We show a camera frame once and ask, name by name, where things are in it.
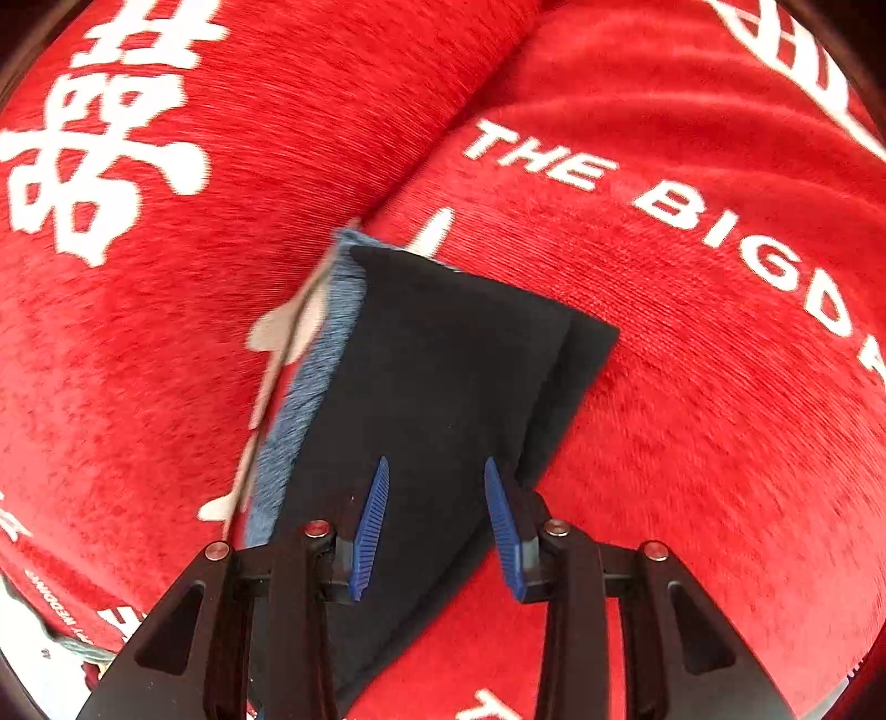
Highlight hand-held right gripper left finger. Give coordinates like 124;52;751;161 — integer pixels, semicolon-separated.
76;455;390;720

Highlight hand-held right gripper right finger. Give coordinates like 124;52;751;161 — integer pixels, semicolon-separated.
483;455;797;720

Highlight black and blue patterned pants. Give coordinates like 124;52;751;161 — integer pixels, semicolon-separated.
245;228;620;714

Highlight red printed blanket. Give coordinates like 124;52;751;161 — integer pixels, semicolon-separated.
0;0;886;720

